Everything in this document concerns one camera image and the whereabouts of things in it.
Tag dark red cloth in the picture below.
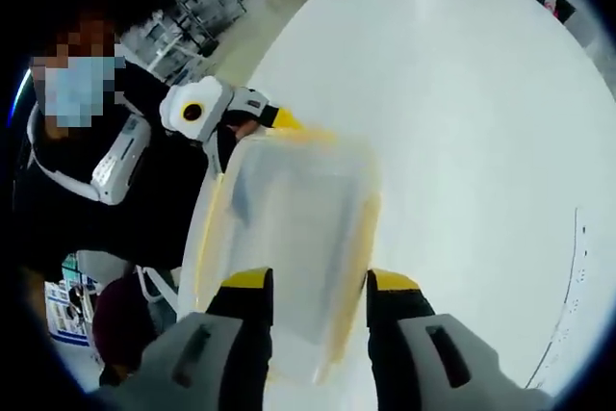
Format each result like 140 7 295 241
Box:
90 275 163 376

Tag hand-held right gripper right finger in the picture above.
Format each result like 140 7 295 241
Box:
366 269 554 411

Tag blue framed wall board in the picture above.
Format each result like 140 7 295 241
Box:
45 280 92 347

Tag white wearable chest device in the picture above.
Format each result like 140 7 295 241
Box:
26 107 156 208

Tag clear storage box yellow latches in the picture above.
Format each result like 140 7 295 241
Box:
177 127 384 386

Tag black and red box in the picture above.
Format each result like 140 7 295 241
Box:
552 0 578 26

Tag person's left hand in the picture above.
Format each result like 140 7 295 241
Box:
229 119 264 141

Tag person in dark clothes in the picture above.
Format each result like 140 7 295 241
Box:
13 60 227 282

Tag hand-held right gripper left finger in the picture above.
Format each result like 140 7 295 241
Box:
98 266 275 411

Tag clear storage box lid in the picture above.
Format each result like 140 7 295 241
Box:
180 129 384 373

